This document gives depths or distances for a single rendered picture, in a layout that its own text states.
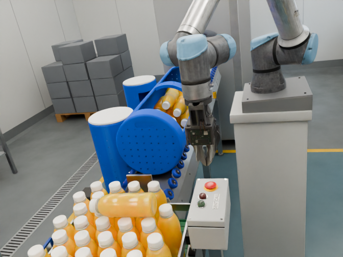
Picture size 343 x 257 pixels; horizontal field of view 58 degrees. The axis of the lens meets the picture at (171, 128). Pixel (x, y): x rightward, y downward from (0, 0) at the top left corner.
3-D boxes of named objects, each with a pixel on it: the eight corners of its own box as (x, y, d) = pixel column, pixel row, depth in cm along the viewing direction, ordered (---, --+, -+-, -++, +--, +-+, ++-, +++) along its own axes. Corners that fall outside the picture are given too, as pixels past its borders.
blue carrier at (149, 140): (207, 104, 208) (204, 62, 197) (184, 177, 131) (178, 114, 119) (166, 105, 215) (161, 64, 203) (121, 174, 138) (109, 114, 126)
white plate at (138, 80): (117, 85, 255) (117, 87, 255) (148, 83, 246) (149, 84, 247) (129, 76, 279) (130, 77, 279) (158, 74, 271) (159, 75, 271)
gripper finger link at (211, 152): (204, 174, 86) (201, 144, 82) (207, 163, 91) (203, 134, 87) (216, 174, 85) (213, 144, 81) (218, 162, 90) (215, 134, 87)
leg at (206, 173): (216, 212, 251) (207, 143, 227) (215, 216, 246) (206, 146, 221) (209, 211, 253) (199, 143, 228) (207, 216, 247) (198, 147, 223)
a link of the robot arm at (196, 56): (215, 32, 75) (193, 39, 69) (219, 76, 79) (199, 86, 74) (189, 33, 80) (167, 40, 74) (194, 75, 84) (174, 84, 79)
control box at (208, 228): (230, 204, 101) (228, 177, 97) (227, 251, 83) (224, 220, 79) (200, 203, 104) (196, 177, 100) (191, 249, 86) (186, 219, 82)
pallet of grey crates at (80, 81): (140, 101, 554) (126, 33, 507) (122, 119, 484) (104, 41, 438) (81, 105, 589) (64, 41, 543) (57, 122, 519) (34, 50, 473)
